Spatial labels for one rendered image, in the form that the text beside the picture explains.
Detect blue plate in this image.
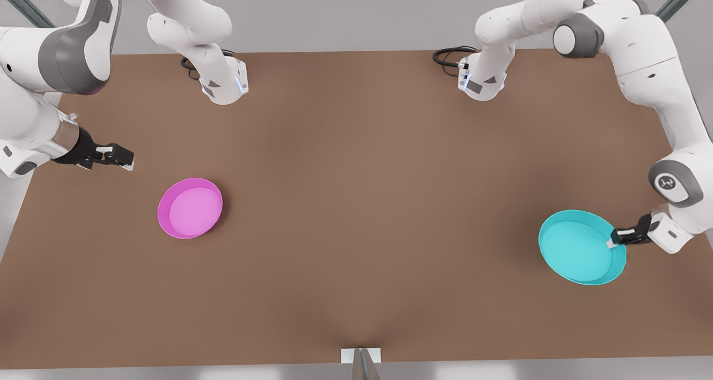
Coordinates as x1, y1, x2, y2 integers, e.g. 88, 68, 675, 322
538, 210, 628, 286

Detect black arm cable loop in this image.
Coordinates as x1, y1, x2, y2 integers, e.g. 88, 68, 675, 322
180, 50, 236, 81
432, 46, 481, 78

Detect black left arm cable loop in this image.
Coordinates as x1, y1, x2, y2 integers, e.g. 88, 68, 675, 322
432, 46, 481, 78

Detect silver frame post with foot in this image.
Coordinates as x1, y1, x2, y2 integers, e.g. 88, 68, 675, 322
340, 347, 383, 380

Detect black right arm cable loop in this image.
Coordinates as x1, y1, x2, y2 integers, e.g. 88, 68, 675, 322
180, 50, 236, 81

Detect pink plate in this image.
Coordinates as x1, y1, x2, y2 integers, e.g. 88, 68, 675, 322
157, 178, 224, 240

